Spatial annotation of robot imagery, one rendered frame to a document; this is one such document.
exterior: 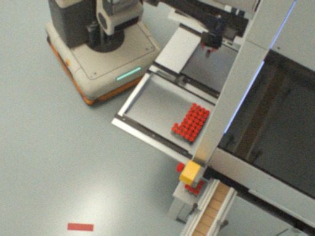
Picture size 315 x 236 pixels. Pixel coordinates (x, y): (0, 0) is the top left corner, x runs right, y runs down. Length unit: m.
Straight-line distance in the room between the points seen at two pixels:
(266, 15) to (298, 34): 0.08
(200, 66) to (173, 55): 0.15
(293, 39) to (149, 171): 1.91
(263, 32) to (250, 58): 0.10
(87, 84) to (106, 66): 0.18
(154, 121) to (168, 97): 0.15
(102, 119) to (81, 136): 0.19
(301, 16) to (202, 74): 1.18
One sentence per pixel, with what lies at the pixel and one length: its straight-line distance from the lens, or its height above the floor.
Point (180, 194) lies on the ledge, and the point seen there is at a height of 0.88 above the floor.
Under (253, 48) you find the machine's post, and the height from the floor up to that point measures 1.78.
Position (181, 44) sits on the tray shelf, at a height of 0.88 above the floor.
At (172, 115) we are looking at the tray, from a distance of 1.90.
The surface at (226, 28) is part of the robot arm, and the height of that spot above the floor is 1.15.
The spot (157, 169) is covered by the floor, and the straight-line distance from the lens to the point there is 2.73.
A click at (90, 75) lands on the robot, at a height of 0.28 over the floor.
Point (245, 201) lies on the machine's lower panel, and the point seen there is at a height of 0.87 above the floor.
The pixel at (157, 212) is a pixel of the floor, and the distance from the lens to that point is 2.65.
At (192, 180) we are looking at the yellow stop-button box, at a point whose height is 1.03.
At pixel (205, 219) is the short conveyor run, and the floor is 0.93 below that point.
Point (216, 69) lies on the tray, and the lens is 2.07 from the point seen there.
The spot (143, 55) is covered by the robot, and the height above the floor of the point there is 0.28.
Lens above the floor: 2.56
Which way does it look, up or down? 63 degrees down
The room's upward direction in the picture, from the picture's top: 10 degrees clockwise
